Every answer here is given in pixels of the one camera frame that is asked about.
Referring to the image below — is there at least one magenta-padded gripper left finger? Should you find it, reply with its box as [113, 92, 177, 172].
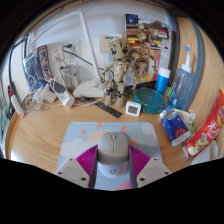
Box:
[54, 144, 99, 189]

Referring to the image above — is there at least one white wall socket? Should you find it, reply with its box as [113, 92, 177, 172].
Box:
[46, 41, 81, 64]

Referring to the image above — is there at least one white cup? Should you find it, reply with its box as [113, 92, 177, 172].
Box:
[191, 141, 219, 166]

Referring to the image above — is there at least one teal round tin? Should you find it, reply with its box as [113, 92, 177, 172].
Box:
[133, 87, 167, 115]

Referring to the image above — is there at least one red chips can yellow lid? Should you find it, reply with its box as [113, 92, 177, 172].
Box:
[184, 87, 224, 158]

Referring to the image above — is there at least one white blue wall card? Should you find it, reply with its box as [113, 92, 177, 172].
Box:
[99, 33, 123, 54]

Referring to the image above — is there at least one clear blue spray bottle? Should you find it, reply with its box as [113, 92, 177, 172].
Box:
[167, 44, 195, 112]

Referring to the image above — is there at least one white charger block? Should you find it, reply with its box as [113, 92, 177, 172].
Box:
[33, 83, 58, 104]

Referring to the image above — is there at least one blue bottle white cap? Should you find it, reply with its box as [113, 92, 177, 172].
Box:
[154, 66, 172, 96]

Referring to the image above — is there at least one white power strip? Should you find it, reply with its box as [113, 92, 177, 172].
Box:
[49, 78, 76, 108]

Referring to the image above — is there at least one blue robot model kit box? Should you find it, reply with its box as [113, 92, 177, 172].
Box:
[23, 44, 53, 83]

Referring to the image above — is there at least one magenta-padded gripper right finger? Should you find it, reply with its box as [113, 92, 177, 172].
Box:
[128, 144, 172, 188]

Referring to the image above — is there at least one tan brick-built figure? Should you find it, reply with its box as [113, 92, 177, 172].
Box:
[103, 35, 129, 109]

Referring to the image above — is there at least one small white square clock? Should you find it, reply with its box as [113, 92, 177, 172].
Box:
[124, 100, 142, 117]

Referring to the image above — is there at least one grey white computer mouse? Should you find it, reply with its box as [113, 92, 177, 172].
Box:
[96, 131, 130, 178]

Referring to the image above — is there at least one blue tissue pack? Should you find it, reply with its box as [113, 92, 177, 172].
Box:
[160, 111, 193, 147]

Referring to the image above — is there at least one stack of colourful boxes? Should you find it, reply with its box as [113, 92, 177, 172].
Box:
[124, 13, 171, 83]

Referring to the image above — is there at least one dark green cable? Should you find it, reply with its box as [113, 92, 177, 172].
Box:
[63, 43, 104, 73]

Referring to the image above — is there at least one black ruler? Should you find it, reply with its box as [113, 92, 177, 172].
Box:
[94, 100, 123, 119]

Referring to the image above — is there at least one white cable tangle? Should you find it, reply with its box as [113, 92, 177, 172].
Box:
[21, 74, 108, 116]

